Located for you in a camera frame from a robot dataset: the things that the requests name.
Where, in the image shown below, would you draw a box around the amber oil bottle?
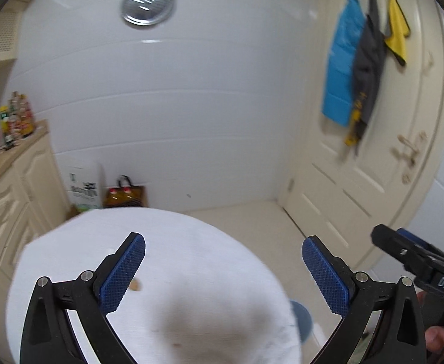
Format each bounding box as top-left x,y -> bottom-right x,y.
19,99 -> 35,139

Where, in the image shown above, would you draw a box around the blue cloth on hook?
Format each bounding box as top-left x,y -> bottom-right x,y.
321,0 -> 367,127

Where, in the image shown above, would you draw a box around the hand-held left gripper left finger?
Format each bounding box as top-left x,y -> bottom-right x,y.
19,232 -> 146,364

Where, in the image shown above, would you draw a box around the person's right hand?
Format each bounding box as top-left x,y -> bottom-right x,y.
425,326 -> 444,354

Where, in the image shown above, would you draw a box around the white rice bag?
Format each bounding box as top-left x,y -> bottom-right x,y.
68,161 -> 105,210

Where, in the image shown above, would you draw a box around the round metal wall lid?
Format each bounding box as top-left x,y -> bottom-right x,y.
121,0 -> 177,27

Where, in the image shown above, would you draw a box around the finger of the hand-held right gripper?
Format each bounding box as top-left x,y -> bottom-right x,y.
395,227 -> 444,264
371,224 -> 440,279

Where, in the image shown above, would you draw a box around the cream panel door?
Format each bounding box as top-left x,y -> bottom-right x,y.
279,0 -> 444,274

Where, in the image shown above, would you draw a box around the cream base cabinets with counter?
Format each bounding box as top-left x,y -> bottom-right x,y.
0,119 -> 71,274

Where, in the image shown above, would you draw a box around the green cap bottle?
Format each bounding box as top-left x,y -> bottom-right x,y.
0,106 -> 12,148

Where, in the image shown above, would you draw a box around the yellow cloth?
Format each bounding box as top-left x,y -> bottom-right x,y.
384,0 -> 411,66

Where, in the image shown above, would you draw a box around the grey apron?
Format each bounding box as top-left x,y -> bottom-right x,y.
344,0 -> 387,156

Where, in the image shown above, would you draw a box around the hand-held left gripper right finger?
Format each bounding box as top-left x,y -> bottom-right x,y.
301,235 -> 427,364

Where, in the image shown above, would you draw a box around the orange gift bag black handles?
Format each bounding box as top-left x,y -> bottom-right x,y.
104,175 -> 147,208

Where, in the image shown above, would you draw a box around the brass door handle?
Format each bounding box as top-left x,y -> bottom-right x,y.
394,131 -> 429,180

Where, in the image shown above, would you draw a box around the round white table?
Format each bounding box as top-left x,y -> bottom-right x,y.
5,207 -> 302,364

